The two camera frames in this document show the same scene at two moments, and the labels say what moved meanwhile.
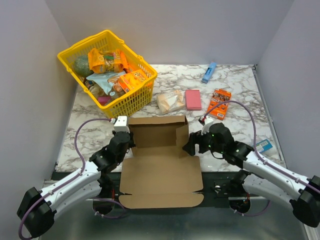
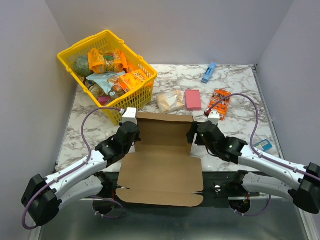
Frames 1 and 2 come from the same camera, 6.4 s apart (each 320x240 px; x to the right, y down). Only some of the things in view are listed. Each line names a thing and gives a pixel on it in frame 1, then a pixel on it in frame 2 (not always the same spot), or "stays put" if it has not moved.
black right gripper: [194, 141] to [192, 133]
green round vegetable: [81, 66] stays put
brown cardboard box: [159, 175] stays put
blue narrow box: [209, 72] stays put
